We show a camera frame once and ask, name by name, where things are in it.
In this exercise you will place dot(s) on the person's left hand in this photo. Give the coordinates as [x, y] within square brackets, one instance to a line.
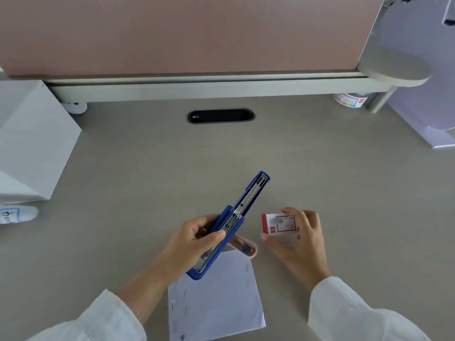
[181, 250]

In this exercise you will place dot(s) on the person's right hand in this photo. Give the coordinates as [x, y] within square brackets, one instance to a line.
[307, 252]

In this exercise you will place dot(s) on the person's right middle finger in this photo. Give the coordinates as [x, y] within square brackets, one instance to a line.
[312, 220]

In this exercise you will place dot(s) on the person's right thumb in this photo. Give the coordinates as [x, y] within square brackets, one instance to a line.
[271, 242]

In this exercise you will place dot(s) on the person's left thumb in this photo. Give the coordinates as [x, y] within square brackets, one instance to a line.
[212, 239]

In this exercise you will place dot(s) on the red and white staple box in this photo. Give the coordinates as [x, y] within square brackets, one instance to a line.
[279, 224]

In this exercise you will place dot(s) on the blue stapler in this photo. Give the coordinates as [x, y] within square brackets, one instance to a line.
[248, 198]

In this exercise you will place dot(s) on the person's right forearm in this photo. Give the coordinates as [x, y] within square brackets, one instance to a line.
[352, 316]

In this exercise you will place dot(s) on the person's left forearm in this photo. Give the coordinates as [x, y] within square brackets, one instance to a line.
[106, 316]

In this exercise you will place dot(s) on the white paper sheet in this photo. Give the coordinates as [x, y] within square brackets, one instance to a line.
[217, 301]

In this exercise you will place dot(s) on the white tub with colourful label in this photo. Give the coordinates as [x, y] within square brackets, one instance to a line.
[350, 100]

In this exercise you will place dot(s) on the white partition foot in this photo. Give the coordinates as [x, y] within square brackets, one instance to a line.
[75, 107]

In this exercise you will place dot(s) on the white bottle with handwritten label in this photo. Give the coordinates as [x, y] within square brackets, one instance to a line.
[17, 214]

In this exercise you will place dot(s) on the white paper bag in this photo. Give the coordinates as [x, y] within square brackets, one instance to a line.
[32, 145]

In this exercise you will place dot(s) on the pink partition panel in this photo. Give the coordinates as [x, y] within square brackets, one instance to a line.
[185, 33]

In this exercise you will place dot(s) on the grey partition base rail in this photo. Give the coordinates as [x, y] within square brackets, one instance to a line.
[213, 89]

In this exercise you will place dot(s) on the grey round bracket shelf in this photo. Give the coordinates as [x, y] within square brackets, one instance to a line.
[394, 67]

